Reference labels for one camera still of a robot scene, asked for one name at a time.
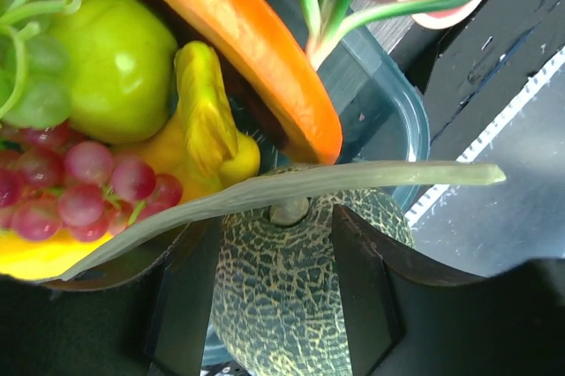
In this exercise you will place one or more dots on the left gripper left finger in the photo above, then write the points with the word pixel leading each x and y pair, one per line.
pixel 144 313

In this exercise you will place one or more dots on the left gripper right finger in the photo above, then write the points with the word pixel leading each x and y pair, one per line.
pixel 408 314

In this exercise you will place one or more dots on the green netted melon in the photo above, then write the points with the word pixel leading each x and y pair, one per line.
pixel 287 191

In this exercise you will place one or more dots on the yellow banana upper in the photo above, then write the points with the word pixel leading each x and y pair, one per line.
pixel 33 261

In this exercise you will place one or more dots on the purple grape bunch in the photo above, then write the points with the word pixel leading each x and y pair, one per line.
pixel 53 182

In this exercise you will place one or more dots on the teal plastic fruit bin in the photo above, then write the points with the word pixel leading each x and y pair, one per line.
pixel 375 98

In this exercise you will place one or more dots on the green grape bunch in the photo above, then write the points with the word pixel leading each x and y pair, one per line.
pixel 33 64

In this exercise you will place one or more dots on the yellow green bell pepper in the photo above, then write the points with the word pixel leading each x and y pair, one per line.
pixel 135 88

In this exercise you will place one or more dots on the orange carrot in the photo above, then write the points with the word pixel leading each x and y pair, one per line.
pixel 258 44

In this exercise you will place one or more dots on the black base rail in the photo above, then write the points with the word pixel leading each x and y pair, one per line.
pixel 449 67

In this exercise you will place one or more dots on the slotted cable duct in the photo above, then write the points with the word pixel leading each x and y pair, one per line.
pixel 437 193

